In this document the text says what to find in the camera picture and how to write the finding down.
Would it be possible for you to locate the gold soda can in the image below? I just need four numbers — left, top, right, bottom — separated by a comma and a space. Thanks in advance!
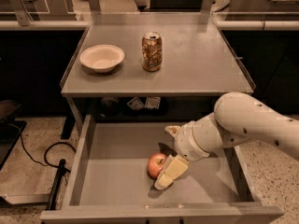
142, 32, 163, 72

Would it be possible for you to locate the black power strip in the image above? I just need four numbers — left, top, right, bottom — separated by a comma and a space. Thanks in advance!
46, 159, 65, 210

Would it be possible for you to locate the white horizontal rail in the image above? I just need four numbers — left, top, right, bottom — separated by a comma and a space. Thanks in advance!
0, 20, 299, 32

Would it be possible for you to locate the black floor cable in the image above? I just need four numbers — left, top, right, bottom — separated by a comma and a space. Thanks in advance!
8, 123, 77, 173

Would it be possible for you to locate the white bowl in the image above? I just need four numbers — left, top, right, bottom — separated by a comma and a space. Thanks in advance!
79, 45, 124, 73

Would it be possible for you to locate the white label card right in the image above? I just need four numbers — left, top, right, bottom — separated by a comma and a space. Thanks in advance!
145, 97, 161, 109

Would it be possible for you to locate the dark round object on shelf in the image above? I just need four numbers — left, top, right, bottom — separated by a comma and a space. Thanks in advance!
100, 97, 120, 117

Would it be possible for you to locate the grey open drawer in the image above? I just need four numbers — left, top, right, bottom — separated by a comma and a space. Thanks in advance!
41, 116, 283, 224

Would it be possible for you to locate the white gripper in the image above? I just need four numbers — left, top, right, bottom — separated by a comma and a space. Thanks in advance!
154, 121, 209, 190

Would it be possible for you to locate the white label card left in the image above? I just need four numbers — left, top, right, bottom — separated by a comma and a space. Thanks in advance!
127, 97, 144, 111

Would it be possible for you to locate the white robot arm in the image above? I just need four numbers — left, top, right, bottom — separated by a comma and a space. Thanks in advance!
154, 92, 299, 190

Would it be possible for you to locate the grey counter cabinet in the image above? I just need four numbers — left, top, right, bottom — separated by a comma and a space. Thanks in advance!
62, 13, 255, 128

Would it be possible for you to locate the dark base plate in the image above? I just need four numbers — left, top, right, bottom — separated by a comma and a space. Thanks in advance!
0, 100, 26, 170

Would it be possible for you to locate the red apple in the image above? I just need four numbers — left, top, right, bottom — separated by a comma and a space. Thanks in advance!
147, 153, 167, 179

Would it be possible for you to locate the white label card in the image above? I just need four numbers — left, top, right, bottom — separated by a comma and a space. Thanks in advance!
145, 97, 161, 109
127, 97, 144, 111

